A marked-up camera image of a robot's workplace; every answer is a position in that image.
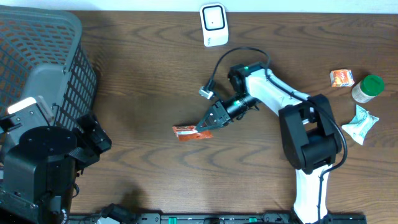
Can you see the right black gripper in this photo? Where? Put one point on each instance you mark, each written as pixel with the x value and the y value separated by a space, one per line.
pixel 221 120

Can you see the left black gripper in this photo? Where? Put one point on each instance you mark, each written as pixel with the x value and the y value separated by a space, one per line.
pixel 92 146

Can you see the red chocolate bar wrapper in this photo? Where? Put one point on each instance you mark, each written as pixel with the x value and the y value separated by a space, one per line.
pixel 188 133

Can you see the small orange snack box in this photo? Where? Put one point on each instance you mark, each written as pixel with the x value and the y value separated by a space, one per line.
pixel 341 78

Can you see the white teal wipes packet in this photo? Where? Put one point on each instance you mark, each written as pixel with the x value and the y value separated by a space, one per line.
pixel 359 126

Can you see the green lid jar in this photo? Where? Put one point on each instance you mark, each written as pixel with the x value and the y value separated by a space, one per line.
pixel 368 88

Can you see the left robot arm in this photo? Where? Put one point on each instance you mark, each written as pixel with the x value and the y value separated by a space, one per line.
pixel 39 172

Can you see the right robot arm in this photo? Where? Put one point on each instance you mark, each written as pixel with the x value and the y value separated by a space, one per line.
pixel 310 137

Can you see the grey plastic mesh basket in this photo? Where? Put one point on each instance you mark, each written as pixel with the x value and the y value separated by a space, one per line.
pixel 41 55

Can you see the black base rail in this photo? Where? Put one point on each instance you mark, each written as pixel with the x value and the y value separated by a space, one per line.
pixel 116 214

